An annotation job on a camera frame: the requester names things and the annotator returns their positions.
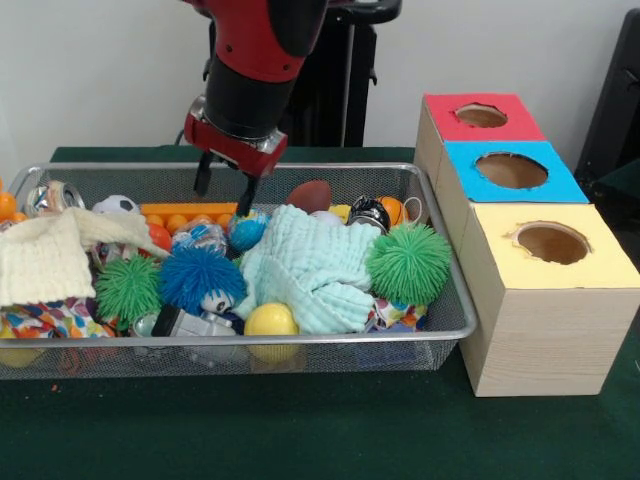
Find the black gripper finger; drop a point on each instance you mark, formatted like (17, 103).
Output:
(246, 197)
(202, 175)

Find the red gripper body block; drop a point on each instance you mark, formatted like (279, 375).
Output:
(225, 147)

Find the long orange block with holes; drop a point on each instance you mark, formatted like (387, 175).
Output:
(190, 210)

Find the clear packet with blue print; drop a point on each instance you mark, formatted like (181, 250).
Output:
(200, 239)

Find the blue spiky toy with face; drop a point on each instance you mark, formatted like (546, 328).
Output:
(200, 275)

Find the cream ribbed cloth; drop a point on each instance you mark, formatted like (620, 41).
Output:
(45, 255)

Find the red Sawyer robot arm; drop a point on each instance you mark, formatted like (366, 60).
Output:
(260, 50)

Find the shallow clear mesh bin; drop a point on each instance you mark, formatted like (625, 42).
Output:
(150, 357)

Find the wooden box with three holes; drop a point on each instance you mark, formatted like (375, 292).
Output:
(550, 325)

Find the colourful globe ball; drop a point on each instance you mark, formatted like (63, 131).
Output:
(247, 232)

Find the small brown football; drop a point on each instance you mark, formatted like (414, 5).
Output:
(309, 196)

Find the mint ribbed cloth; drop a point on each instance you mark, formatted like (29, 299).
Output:
(310, 260)

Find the small soccer ball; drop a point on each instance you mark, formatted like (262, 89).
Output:
(117, 205)

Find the plain yellow ball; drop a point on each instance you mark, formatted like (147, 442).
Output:
(271, 322)

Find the large green spiky ball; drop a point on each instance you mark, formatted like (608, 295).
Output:
(128, 292)

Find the black upright panel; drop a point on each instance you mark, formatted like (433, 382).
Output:
(615, 100)

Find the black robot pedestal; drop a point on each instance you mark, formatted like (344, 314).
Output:
(350, 75)

